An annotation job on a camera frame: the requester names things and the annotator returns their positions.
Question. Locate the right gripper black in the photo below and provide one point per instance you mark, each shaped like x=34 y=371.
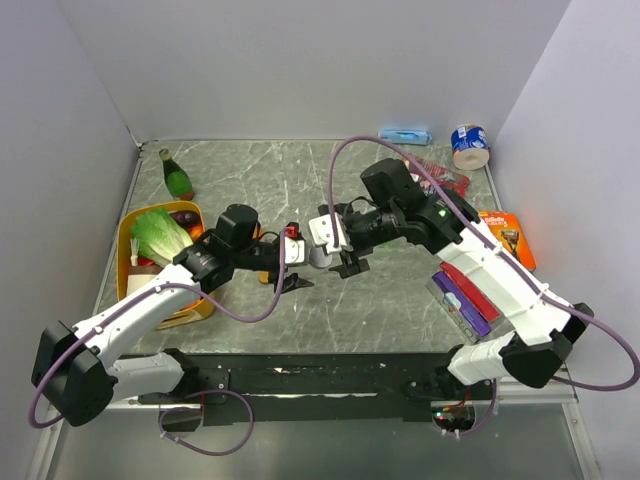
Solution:
x=351 y=265

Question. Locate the red snack bag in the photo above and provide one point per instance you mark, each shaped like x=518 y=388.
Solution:
x=444 y=177

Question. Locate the toilet paper roll blue wrap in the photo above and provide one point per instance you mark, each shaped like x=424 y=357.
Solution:
x=470 y=147

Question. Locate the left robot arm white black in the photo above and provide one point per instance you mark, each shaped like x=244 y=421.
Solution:
x=81 y=370

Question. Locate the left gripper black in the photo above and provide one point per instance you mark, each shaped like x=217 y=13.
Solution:
x=294 y=281

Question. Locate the red flat box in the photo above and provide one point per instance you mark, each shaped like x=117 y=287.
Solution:
x=472 y=292

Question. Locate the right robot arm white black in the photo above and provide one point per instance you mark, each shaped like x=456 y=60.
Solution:
x=543 y=331

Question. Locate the blue tissue pack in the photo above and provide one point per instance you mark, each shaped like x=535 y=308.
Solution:
x=406 y=137

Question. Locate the purple chocolate bar box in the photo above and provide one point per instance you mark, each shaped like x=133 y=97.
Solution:
x=459 y=308

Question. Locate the orange juice bottle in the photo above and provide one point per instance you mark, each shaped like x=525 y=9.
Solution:
x=258 y=232

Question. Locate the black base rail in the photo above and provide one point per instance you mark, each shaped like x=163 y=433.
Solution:
x=308 y=387

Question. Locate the orange razor package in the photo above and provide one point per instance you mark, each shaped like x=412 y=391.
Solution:
x=506 y=227

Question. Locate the yellow plastic basket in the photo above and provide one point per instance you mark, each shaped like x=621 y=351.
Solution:
x=194 y=312

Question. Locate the purple eggplant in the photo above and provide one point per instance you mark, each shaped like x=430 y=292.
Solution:
x=186 y=218

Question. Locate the dark green glass bottle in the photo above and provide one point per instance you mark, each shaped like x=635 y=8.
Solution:
x=176 y=179

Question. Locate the green lettuce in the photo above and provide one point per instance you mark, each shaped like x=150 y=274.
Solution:
x=160 y=238

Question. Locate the aluminium frame rail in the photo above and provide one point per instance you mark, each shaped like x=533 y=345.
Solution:
x=512 y=392

